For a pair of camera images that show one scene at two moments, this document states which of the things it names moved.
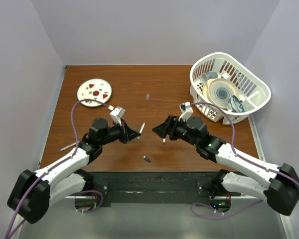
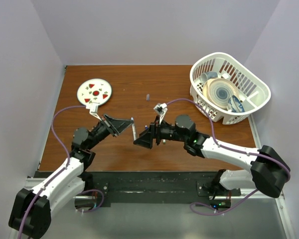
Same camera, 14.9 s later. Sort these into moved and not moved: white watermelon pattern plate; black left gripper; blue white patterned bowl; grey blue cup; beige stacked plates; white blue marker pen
Moved: black left gripper; white blue marker pen
Not moved: white watermelon pattern plate; blue white patterned bowl; beige stacked plates; grey blue cup
